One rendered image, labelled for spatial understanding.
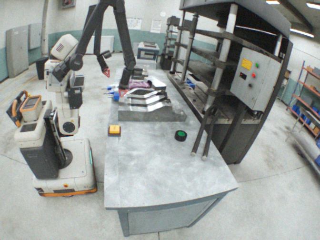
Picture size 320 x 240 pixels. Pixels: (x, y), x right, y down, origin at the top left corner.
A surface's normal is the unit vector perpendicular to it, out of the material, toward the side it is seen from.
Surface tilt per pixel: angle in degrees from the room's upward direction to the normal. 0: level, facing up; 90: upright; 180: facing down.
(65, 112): 90
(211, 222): 0
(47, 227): 0
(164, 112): 90
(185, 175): 0
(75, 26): 90
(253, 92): 90
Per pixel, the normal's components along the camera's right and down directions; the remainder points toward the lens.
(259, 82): -0.97, -0.01
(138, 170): 0.15, -0.82
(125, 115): 0.21, 0.57
